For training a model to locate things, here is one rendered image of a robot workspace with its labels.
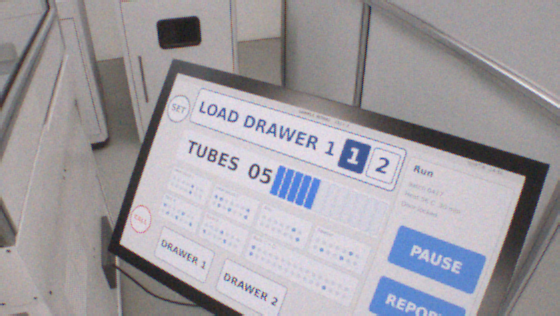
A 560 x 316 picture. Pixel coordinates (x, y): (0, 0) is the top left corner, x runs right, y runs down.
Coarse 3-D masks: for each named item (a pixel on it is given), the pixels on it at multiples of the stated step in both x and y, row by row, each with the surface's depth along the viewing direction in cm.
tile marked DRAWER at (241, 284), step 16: (224, 272) 55; (240, 272) 54; (256, 272) 53; (224, 288) 54; (240, 288) 54; (256, 288) 53; (272, 288) 52; (288, 288) 51; (256, 304) 52; (272, 304) 52
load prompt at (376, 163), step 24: (216, 96) 59; (192, 120) 60; (216, 120) 59; (240, 120) 57; (264, 120) 56; (288, 120) 54; (312, 120) 53; (264, 144) 55; (288, 144) 54; (312, 144) 53; (336, 144) 51; (360, 144) 50; (384, 144) 49; (336, 168) 51; (360, 168) 50; (384, 168) 49
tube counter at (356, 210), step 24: (264, 168) 55; (288, 168) 53; (264, 192) 54; (288, 192) 53; (312, 192) 52; (336, 192) 51; (360, 192) 49; (336, 216) 50; (360, 216) 49; (384, 216) 48
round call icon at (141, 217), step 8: (136, 208) 62; (144, 208) 61; (152, 208) 61; (136, 216) 62; (144, 216) 61; (152, 216) 61; (128, 224) 62; (136, 224) 62; (144, 224) 61; (136, 232) 61; (144, 232) 61
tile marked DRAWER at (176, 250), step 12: (168, 228) 59; (168, 240) 59; (180, 240) 58; (192, 240) 57; (156, 252) 59; (168, 252) 59; (180, 252) 58; (192, 252) 57; (204, 252) 56; (168, 264) 58; (180, 264) 58; (192, 264) 57; (204, 264) 56; (192, 276) 57; (204, 276) 56
